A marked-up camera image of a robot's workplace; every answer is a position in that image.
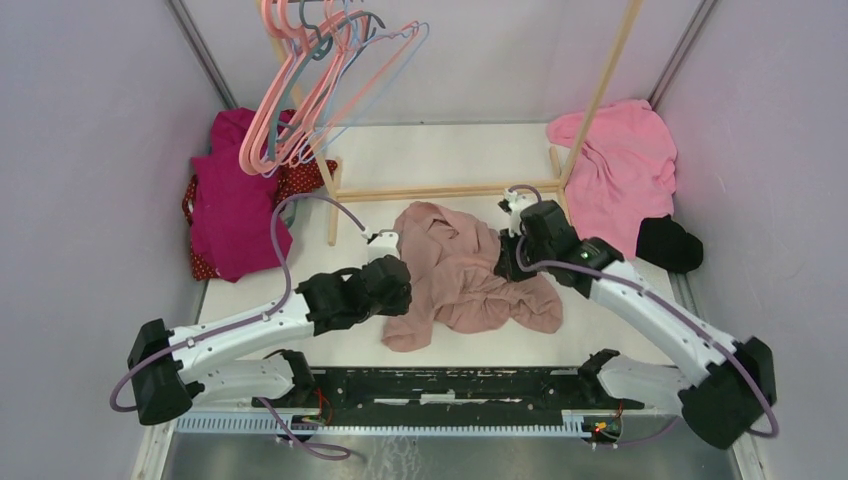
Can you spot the white slotted cable duct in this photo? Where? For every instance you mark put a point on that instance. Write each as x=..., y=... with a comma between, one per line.
x=265, y=423

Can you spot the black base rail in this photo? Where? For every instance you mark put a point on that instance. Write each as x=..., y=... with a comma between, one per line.
x=449, y=397

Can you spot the black cloth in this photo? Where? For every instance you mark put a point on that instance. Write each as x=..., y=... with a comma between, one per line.
x=667, y=245

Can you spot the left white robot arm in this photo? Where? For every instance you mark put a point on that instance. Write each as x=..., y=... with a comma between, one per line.
x=173, y=370

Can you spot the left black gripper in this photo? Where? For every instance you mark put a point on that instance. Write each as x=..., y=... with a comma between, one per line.
x=400, y=304

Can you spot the wooden clothes rack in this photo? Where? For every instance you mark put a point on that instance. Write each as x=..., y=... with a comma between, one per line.
x=450, y=191

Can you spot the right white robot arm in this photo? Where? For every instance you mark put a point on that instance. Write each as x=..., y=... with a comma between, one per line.
x=721, y=387

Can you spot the pink towel garment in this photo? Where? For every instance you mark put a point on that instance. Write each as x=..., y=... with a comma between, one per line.
x=624, y=173

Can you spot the grey teal hanger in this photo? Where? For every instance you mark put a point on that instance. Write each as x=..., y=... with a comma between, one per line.
x=318, y=51

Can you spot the pink plastic hanger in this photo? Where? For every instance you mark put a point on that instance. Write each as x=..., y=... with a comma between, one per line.
x=252, y=156

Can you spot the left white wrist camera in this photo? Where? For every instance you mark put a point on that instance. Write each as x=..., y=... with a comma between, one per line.
x=381, y=243

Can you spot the dusty pink skirt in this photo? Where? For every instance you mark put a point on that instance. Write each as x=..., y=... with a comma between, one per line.
x=451, y=256

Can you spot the red polka dot garment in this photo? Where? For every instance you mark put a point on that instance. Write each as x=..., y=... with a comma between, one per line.
x=290, y=181

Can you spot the magenta garment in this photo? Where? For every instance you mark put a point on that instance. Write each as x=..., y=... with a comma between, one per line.
x=229, y=211

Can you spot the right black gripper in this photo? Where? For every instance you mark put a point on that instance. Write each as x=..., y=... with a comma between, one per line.
x=505, y=265

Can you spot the light blue hanger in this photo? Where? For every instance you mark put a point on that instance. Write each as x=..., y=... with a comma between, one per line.
x=356, y=77

